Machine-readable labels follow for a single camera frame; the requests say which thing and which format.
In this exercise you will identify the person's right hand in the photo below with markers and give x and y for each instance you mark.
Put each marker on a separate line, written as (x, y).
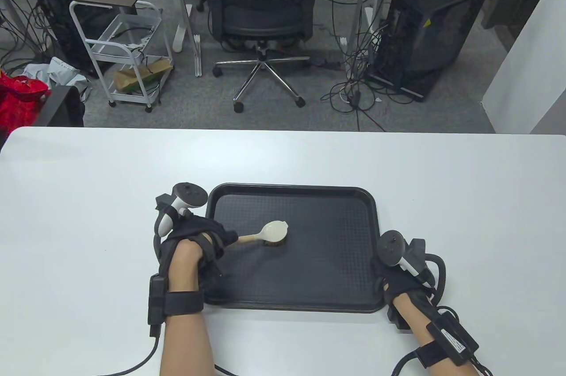
(398, 281)

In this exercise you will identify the person's left hand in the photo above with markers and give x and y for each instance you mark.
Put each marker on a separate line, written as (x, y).
(199, 228)

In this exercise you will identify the black plastic tray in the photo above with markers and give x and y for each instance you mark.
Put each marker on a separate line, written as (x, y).
(327, 270)

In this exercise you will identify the person's right forearm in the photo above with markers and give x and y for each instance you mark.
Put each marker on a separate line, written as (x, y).
(413, 318)

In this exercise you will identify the person's left forearm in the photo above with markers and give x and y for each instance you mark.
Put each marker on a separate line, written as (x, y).
(183, 270)

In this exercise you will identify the white and grey left controller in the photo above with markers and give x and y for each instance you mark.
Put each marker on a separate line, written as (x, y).
(190, 194)

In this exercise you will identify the white and grey controller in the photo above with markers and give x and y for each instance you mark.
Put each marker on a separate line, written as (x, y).
(190, 194)
(391, 245)

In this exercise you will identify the white and grey right controller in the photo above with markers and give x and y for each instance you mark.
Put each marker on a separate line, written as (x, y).
(391, 245)

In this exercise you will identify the black labelled right wrist box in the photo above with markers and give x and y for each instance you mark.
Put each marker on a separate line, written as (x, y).
(455, 336)

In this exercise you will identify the black left wrist sensor box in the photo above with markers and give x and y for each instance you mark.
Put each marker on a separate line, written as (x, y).
(157, 301)

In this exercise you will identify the brown cardboard packaging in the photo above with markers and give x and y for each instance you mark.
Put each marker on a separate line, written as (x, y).
(132, 79)

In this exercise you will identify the white desk foot bar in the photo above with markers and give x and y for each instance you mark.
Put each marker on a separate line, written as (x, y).
(197, 55)

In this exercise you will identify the black chair back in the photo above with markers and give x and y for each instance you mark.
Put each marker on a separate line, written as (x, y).
(57, 106)

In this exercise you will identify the white power strip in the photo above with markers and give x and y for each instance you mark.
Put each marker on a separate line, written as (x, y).
(139, 43)

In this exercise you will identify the grey plastic bags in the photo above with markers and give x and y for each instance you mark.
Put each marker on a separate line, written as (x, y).
(62, 68)

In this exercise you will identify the white metal utility cart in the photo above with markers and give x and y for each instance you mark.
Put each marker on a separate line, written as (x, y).
(137, 17)

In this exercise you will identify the red bag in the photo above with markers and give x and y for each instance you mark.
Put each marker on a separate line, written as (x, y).
(17, 101)

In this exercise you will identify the black mesh office chair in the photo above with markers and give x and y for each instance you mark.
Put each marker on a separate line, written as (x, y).
(261, 9)

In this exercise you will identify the black computer tower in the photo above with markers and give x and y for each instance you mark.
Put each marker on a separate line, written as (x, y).
(48, 0)
(437, 35)

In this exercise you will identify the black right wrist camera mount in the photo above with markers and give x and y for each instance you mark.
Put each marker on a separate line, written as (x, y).
(398, 318)

